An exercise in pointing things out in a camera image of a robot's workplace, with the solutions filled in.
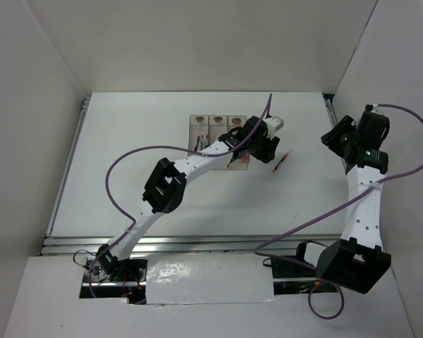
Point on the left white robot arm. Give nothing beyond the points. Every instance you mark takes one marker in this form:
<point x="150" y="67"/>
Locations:
<point x="165" y="187"/>

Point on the dark purple gel pen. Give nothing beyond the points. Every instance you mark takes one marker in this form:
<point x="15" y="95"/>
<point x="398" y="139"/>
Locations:
<point x="197" y="143"/>

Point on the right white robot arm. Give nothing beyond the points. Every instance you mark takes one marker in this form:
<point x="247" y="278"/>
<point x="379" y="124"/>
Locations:
<point x="357" y="259"/>

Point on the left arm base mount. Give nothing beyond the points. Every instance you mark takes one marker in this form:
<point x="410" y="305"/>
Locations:
<point x="128" y="281"/>

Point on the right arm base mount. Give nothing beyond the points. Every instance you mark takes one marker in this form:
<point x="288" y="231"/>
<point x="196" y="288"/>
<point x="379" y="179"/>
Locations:
<point x="301" y="264"/>

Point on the right clear plastic container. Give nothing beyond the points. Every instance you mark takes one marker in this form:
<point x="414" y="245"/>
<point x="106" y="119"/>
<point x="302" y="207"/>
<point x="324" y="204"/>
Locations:
<point x="235" y="121"/>

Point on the aluminium frame rail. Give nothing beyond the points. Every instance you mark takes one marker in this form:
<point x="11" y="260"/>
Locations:
<point x="224" y="209"/>

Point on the clear plastic container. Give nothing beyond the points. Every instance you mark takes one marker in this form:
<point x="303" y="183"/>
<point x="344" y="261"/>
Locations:
<point x="218" y="125"/>
<point x="235" y="121"/>
<point x="198" y="125"/>

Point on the left clear plastic container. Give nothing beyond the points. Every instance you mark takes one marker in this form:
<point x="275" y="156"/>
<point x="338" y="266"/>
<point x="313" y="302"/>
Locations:
<point x="198" y="125"/>

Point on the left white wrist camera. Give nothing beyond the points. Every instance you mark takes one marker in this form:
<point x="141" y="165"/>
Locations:
<point x="273" y="125"/>

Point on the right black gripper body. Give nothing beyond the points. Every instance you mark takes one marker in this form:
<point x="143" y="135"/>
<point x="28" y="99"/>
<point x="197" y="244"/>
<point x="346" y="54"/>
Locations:
<point x="342" y="134"/>

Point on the white cover plate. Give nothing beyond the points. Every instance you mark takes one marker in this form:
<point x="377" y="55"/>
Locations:
<point x="208" y="279"/>

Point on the red black pen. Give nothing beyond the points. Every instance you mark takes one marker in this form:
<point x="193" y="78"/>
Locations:
<point x="283" y="158"/>

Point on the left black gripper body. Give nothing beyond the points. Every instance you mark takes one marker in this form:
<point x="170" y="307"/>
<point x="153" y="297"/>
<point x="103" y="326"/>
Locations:
<point x="259" y="149"/>

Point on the pink capped pen bundle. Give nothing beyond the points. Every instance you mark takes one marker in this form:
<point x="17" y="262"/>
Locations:
<point x="244" y="159"/>

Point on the middle clear plastic container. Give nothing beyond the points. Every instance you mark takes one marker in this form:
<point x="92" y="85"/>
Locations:
<point x="218" y="125"/>

